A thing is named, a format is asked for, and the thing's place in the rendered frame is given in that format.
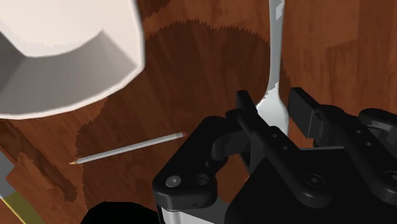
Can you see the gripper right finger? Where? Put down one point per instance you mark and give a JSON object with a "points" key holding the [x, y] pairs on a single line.
{"points": [[347, 127]]}

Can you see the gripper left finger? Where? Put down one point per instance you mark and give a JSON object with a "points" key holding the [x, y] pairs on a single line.
{"points": [[263, 139]]}

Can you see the silver spoon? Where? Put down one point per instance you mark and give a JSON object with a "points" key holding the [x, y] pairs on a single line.
{"points": [[274, 46]]}

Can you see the grey pencil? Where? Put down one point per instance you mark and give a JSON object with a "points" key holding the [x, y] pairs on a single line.
{"points": [[130, 148]]}

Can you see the grey and yellow flat object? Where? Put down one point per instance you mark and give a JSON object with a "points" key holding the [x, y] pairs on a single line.
{"points": [[18, 204]]}

